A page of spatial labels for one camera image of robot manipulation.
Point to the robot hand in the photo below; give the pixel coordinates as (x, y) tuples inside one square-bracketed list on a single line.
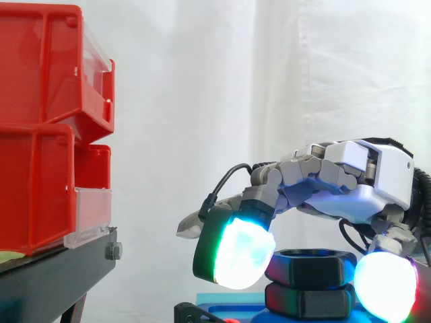
[(387, 178)]

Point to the turquoise plate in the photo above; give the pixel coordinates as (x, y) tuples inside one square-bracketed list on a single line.
[(229, 297)]

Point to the blue plate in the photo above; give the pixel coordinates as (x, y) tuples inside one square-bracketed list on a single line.
[(232, 311)]

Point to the black-and-orange clip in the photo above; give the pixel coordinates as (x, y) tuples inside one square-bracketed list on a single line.
[(192, 313)]

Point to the black stand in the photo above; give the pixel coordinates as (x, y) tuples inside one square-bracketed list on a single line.
[(50, 279)]

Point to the red storage bin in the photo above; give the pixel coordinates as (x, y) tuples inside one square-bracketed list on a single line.
[(40, 67), (33, 188)]

